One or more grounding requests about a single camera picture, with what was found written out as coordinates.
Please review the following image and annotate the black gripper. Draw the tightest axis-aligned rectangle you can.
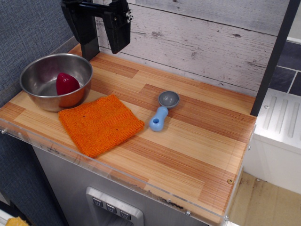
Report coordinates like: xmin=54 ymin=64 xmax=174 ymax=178
xmin=61 ymin=0 xmax=133 ymax=61

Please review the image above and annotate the clear acrylic table edge guard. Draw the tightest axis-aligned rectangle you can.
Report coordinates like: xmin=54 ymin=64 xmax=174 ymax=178
xmin=0 ymin=116 xmax=252 ymax=226

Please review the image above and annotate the blue spoon with grey scoop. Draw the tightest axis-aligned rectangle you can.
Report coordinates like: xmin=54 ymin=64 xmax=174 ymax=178
xmin=149 ymin=90 xmax=180 ymax=132

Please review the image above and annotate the grey ice dispenser panel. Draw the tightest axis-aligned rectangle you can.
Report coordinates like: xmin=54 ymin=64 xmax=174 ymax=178
xmin=86 ymin=186 xmax=144 ymax=226

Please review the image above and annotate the stainless steel bowl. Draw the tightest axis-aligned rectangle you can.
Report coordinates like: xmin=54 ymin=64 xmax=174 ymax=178
xmin=20 ymin=53 xmax=93 ymax=112

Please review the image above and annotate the orange-red knitted towel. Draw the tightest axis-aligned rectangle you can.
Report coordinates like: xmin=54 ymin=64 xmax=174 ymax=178
xmin=58 ymin=95 xmax=144 ymax=158

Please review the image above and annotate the dark red toy vegetable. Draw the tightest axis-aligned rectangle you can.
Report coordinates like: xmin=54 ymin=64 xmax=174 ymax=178
xmin=56 ymin=73 xmax=80 ymax=96

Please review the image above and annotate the white toy sink counter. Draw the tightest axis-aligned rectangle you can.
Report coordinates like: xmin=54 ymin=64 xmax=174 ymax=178
xmin=243 ymin=89 xmax=301 ymax=193

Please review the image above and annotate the yellow cloth at corner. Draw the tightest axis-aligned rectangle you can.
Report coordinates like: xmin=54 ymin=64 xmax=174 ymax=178
xmin=5 ymin=217 xmax=29 ymax=226

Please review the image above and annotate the black vertical frame post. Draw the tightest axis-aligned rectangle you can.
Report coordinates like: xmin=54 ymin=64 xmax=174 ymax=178
xmin=250 ymin=0 xmax=301 ymax=116

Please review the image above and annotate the silver toy fridge cabinet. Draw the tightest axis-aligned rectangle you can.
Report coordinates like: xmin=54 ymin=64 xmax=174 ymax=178
xmin=34 ymin=147 xmax=204 ymax=226

